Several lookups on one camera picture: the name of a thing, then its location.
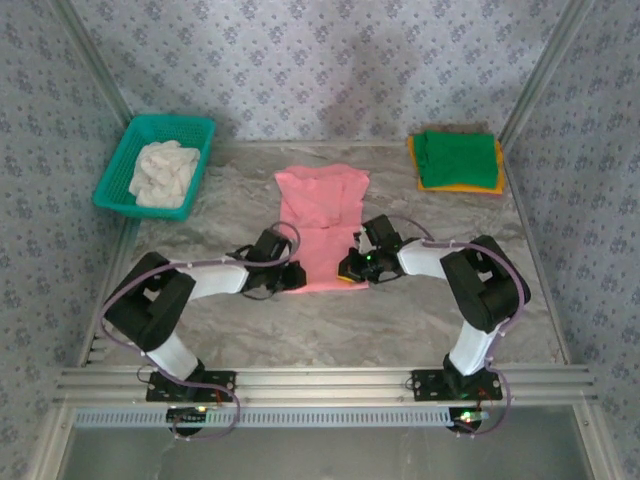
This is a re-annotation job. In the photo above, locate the pink t-shirt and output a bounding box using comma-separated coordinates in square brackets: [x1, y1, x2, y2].
[273, 163, 371, 295]

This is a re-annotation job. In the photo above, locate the orange folded t-shirt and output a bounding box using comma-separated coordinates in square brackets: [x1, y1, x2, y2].
[407, 134, 505, 194]

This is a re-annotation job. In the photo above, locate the green folded t-shirt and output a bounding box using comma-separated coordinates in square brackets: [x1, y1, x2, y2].
[411, 130, 501, 190]

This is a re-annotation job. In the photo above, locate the white t-shirt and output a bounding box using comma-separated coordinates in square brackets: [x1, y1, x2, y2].
[128, 139, 202, 209]

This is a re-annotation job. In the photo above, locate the teal plastic basket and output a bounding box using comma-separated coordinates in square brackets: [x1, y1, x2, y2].
[92, 114, 217, 223]

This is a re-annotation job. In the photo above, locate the control board with LEDs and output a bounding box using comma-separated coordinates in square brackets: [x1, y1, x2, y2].
[447, 407, 490, 434]
[166, 405, 210, 436]

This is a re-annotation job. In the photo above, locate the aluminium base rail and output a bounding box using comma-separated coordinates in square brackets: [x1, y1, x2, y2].
[53, 364, 599, 406]

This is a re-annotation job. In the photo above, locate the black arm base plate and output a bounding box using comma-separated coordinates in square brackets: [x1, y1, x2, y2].
[145, 370, 237, 404]
[410, 369, 504, 403]

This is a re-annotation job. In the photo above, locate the grey slotted cable duct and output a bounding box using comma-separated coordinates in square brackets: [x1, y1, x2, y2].
[74, 405, 464, 429]

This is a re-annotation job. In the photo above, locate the aluminium side rail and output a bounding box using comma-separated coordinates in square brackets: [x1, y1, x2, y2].
[74, 219, 139, 369]
[501, 142, 572, 366]

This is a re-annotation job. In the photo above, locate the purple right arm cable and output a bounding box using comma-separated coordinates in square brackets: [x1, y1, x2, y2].
[384, 214, 531, 439]

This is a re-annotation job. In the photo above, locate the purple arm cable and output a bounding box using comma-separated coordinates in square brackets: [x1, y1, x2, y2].
[384, 214, 531, 439]
[98, 221, 301, 441]

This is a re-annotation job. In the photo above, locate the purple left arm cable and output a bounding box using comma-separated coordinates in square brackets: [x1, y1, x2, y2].
[98, 221, 301, 441]

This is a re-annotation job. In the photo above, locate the aluminium frame post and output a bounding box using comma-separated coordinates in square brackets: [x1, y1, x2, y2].
[498, 0, 597, 146]
[49, 0, 137, 132]

